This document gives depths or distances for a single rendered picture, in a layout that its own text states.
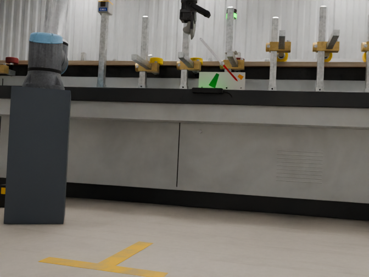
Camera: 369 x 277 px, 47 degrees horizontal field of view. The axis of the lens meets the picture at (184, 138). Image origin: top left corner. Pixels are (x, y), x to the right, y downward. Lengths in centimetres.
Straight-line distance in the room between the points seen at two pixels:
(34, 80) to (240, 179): 131
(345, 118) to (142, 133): 121
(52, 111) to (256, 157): 124
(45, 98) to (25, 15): 1047
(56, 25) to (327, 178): 171
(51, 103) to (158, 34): 863
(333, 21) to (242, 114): 772
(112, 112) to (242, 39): 760
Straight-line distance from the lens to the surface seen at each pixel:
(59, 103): 199
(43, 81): 204
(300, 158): 260
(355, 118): 244
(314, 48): 245
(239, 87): 241
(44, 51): 208
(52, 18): 232
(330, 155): 262
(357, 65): 265
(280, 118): 241
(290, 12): 1005
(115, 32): 1100
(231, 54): 218
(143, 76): 254
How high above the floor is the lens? 37
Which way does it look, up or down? 1 degrees up
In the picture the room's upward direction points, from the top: 3 degrees clockwise
